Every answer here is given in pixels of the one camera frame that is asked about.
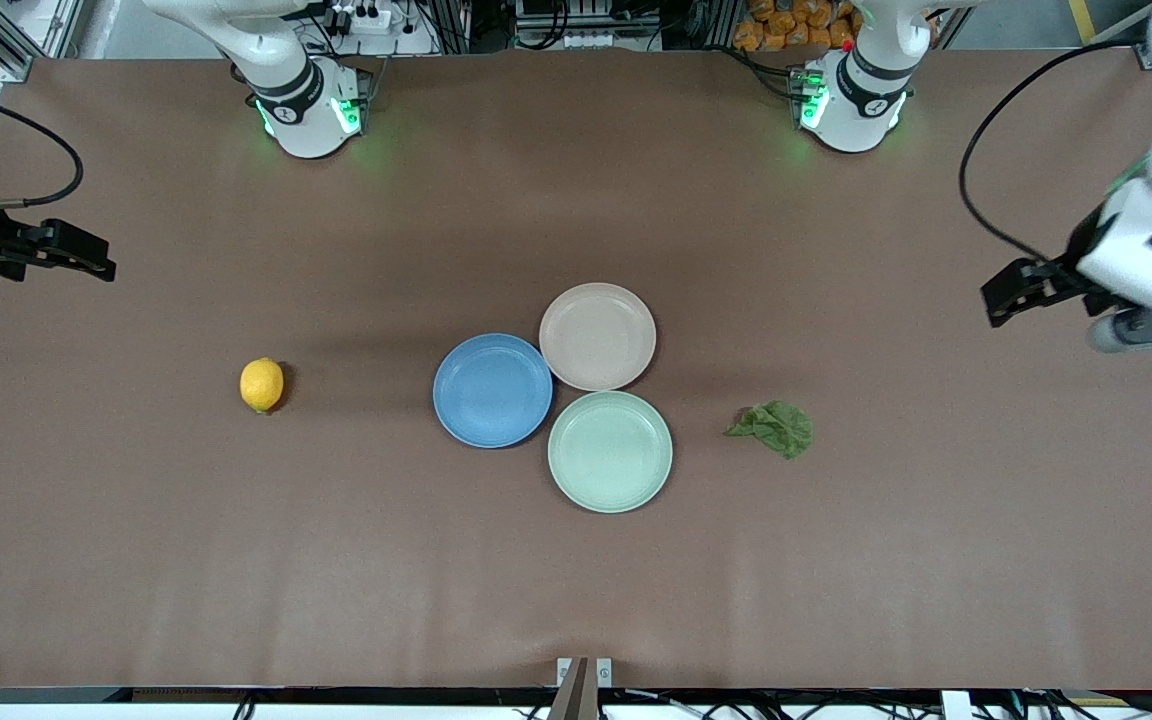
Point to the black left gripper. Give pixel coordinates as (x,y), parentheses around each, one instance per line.
(1074,266)

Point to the yellow lemon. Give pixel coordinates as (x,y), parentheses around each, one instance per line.
(262,385)

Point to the green lettuce leaf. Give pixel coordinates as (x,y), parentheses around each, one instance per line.
(781,428)

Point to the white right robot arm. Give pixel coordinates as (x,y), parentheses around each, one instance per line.
(304,112)

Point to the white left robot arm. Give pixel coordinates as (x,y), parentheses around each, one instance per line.
(856,105)

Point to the orange snack bags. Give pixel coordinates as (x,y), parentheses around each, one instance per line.
(786,25)

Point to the white power strip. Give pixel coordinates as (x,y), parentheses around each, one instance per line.
(376,30)

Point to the small white block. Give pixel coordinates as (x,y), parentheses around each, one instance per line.
(955,705)

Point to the beige plate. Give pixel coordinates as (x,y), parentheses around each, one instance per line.
(596,335)

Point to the pale green plate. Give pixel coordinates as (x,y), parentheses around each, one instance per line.
(610,452)

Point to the blue plate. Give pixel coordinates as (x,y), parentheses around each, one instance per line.
(491,390)

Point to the aluminium frame rail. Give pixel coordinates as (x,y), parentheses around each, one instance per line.
(31,35)

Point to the metal table edge bracket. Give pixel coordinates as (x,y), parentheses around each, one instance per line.
(581,685)

